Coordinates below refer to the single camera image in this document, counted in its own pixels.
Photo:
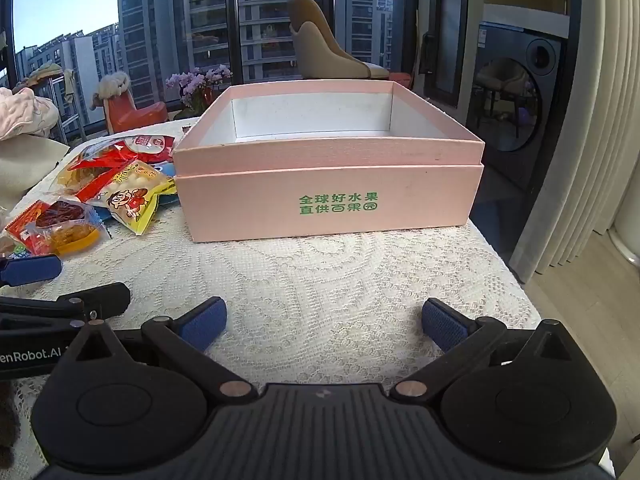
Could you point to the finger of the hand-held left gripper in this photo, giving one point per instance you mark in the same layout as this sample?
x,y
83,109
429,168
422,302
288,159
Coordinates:
x,y
32,270
95,299

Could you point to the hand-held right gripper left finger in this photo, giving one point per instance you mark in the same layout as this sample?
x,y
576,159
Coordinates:
x,y
206,324

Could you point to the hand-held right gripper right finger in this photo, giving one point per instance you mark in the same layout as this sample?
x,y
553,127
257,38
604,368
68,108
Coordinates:
x,y
442,327

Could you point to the pink cardboard box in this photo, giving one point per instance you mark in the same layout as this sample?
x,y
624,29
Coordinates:
x,y
330,195

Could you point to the dark red dried-fruit packet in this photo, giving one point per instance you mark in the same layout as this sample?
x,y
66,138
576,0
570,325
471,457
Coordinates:
x,y
55,211

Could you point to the yellow cartoon snack packet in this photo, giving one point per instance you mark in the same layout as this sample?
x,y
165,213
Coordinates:
x,y
127,200

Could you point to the beige cushion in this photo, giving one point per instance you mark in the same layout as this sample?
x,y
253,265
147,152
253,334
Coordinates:
x,y
27,165

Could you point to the pink clothes pile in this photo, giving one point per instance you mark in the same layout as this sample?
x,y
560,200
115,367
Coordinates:
x,y
22,112

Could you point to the clothes drying rack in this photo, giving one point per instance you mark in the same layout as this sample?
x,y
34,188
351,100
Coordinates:
x,y
55,85

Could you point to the orange ride-on toy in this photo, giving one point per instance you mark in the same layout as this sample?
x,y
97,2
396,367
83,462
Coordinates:
x,y
135,110

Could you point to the grey washing machine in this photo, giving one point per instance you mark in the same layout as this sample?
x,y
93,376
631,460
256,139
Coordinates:
x,y
520,105

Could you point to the purple potted flowers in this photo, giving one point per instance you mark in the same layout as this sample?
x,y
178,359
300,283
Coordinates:
x,y
197,85

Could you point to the pink stool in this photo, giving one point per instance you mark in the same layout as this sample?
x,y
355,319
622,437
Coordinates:
x,y
401,81

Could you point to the beige curtain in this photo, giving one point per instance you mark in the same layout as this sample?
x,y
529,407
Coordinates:
x,y
595,125

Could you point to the black framed door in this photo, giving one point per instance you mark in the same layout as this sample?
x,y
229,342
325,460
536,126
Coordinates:
x,y
447,40

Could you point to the beige chair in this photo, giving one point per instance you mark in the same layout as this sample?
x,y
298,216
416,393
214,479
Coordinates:
x,y
320,45

